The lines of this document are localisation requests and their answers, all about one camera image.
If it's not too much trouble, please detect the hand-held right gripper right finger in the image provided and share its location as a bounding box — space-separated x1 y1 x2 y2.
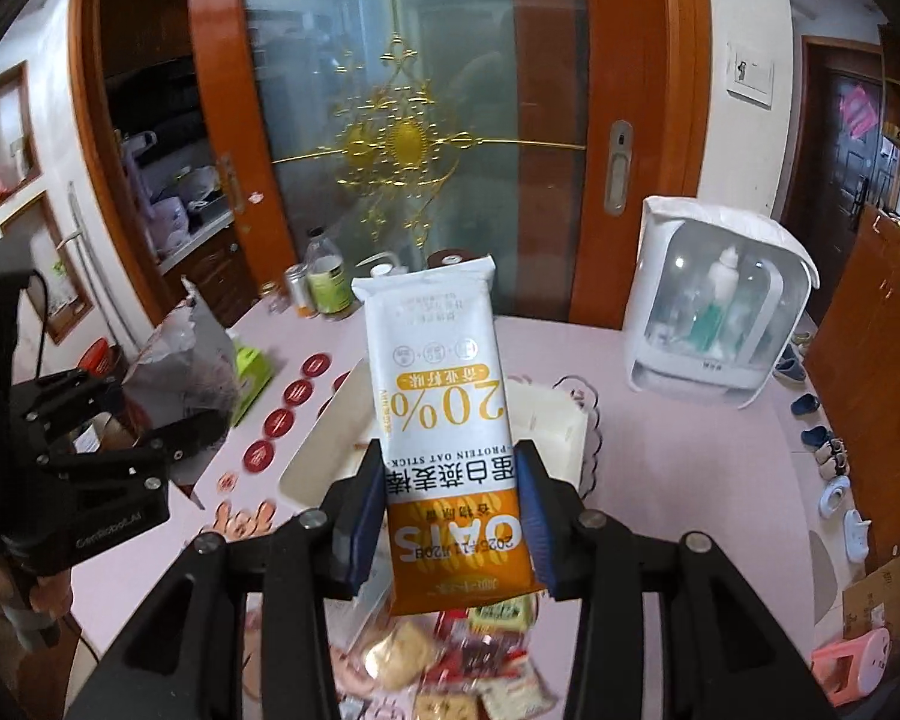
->
514 439 818 720

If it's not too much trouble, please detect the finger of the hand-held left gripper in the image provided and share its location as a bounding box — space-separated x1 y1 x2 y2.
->
39 409 231 485
11 370 126 428

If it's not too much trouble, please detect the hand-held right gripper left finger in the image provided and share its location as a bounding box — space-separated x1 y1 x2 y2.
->
75 442 391 720

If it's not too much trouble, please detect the white rectangular tray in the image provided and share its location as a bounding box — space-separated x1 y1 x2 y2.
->
279 356 602 515

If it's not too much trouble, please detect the pile of snack packets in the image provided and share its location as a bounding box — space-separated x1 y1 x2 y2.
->
330 592 565 720

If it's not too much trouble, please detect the white orange oat bar packet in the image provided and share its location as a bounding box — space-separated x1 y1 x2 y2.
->
351 253 533 616

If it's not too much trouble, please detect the red container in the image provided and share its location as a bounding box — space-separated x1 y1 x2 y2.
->
82 337 130 385

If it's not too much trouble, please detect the clear plastic bag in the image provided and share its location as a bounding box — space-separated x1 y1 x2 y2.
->
124 277 241 442

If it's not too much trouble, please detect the green tissue pack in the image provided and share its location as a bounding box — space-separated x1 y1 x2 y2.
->
231 343 275 422

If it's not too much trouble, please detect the wooden framed window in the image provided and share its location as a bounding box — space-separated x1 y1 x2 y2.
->
0 60 95 347

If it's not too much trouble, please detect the wooden kitchen cabinet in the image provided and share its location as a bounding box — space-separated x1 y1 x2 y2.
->
156 210 262 328

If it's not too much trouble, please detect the metal drink can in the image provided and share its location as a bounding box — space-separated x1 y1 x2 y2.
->
284 264 316 315

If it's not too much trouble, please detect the green label plastic bottle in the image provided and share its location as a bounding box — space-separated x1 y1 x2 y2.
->
305 229 354 317

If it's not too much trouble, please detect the white plastic jug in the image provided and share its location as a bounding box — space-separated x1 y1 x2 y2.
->
355 253 415 280

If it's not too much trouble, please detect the white countertop sterilizer cabinet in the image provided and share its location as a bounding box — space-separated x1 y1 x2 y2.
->
621 195 822 412

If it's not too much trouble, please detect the row of shoes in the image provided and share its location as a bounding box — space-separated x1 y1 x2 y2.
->
771 330 872 563

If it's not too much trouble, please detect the pink plastic stool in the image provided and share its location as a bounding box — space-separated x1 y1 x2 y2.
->
810 630 893 707

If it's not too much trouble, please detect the cardboard box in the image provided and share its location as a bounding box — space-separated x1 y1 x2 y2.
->
840 538 900 643

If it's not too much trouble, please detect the glass sliding door gold ornament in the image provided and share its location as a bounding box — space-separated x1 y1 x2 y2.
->
186 0 715 325

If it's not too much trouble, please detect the dark brown door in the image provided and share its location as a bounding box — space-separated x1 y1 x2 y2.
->
801 41 887 275

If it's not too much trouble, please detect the pink door ornament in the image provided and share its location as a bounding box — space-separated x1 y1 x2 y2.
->
840 85 881 138

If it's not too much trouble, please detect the black cable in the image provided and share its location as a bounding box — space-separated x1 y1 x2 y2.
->
25 268 50 385

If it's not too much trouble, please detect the white wall switch panel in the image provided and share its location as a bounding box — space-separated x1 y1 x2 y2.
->
724 41 778 105

